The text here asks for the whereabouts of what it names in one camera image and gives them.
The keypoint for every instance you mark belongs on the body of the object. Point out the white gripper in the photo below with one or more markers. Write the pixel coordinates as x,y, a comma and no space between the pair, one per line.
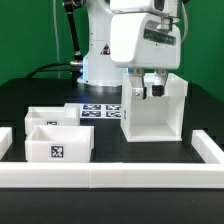
135,41

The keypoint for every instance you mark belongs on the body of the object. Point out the white drawer cabinet box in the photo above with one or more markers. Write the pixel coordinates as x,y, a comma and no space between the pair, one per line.
154,119

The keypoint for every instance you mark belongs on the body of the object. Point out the white drawer tray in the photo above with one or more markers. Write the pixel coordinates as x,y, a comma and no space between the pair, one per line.
69,144
61,116

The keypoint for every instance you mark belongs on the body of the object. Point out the white front drawer tray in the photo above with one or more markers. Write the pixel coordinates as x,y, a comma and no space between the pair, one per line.
69,144

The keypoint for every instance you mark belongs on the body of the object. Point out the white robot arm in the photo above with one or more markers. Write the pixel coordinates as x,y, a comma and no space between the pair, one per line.
100,73

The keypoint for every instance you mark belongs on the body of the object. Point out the white base tag plate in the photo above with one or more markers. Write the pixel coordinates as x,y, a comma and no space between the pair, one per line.
97,111

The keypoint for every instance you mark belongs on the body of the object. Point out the white right fence wall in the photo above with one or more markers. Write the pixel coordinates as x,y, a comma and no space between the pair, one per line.
208,150

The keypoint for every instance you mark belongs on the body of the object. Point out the white fence wall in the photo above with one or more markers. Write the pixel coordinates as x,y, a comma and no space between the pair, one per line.
208,150
110,175
5,140

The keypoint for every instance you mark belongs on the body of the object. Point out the white front fence wall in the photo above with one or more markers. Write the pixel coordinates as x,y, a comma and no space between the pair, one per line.
110,175

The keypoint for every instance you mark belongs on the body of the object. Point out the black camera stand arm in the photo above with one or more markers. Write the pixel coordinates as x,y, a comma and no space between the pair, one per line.
70,6

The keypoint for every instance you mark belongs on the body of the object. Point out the white left fence wall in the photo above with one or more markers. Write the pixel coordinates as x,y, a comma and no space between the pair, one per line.
5,140

